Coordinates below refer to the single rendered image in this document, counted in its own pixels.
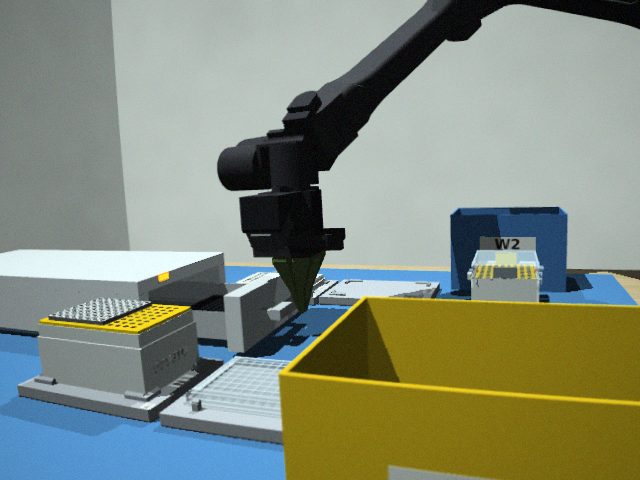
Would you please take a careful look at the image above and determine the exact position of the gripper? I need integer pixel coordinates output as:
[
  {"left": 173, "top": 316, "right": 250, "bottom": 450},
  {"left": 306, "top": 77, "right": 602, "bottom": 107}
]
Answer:
[{"left": 253, "top": 228, "right": 346, "bottom": 313}]

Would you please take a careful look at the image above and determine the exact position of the yellow open-top bin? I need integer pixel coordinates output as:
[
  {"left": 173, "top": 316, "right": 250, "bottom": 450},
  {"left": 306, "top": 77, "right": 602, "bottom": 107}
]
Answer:
[{"left": 278, "top": 296, "right": 640, "bottom": 480}]

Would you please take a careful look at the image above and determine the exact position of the blue open-top bin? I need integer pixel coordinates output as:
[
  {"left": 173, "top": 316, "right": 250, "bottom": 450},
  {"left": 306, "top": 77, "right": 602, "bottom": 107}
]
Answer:
[{"left": 450, "top": 207, "right": 568, "bottom": 293}]

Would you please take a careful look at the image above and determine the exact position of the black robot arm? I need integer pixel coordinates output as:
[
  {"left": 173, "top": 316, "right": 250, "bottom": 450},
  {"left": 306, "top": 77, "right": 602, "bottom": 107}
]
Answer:
[{"left": 217, "top": 0, "right": 640, "bottom": 253}]

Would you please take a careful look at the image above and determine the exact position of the blue bench mat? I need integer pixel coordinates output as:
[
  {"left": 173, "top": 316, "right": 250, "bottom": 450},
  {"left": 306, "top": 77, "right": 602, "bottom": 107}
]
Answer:
[{"left": 0, "top": 268, "right": 639, "bottom": 480}]

